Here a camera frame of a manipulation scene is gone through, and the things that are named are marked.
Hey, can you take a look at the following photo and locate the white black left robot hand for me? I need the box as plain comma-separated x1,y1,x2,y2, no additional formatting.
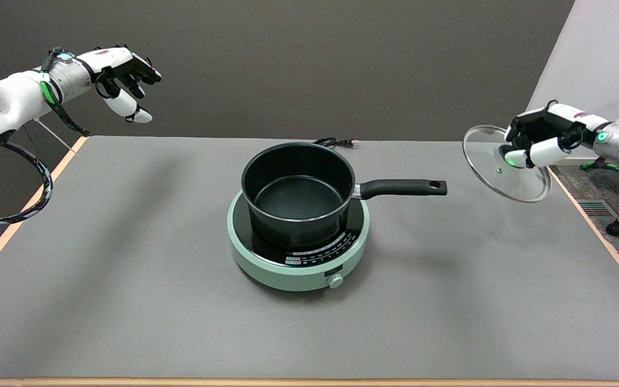
90,44,162,124

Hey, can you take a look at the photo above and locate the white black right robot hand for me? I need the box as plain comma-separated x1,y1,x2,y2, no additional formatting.
499,101,611,170

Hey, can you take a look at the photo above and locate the glass pot lid black knob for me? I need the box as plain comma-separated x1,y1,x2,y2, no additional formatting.
463,125,552,203

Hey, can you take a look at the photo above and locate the grey floor vent grille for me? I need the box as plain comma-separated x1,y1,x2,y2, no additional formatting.
575,199,619,218

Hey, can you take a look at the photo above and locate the grey table mat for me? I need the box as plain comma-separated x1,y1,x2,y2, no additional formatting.
0,135,619,380

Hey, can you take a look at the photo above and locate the mint green induction cooker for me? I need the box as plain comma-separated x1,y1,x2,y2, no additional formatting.
227,189,370,292

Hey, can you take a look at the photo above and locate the green black right arm cable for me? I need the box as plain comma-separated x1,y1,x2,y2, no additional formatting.
580,159,619,174

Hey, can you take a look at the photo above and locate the green black arm cable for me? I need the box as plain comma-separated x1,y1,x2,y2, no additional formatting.
40,47,91,137
580,159,619,174

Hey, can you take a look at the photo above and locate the green black left arm cable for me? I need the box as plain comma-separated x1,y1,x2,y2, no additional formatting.
40,47,91,137

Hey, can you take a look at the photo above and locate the thick black braided cable loop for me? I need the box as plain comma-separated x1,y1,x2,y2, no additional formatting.
0,141,54,227

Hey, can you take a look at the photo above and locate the black power cord with plug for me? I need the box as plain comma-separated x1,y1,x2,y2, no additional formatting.
312,137,360,149

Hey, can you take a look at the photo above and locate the black saucepan with long handle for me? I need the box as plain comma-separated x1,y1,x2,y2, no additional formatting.
241,142,448,249

